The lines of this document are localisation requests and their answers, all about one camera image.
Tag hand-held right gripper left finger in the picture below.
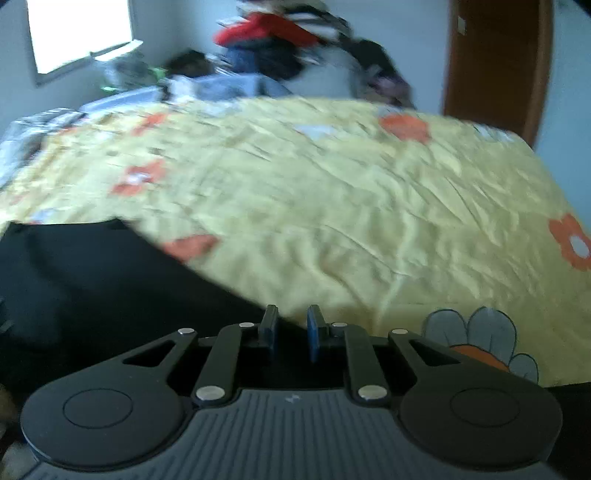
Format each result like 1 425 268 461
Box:
121 304 280 408

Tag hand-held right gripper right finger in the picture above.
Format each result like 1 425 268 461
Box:
307 304 463 408

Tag black pants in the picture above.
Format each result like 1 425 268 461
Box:
0 218 311 409

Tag yellow carrot printed blanket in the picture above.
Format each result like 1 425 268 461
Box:
0 95 591 388

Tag dark bag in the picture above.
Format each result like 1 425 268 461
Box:
165 50 218 78

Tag pile of clothes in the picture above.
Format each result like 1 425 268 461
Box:
212 0 358 100

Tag grey crumpled cloth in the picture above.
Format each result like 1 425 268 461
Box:
0 107 88 188

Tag brown wooden door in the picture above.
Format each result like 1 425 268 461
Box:
442 0 555 149

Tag window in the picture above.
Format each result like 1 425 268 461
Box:
27 0 140 78

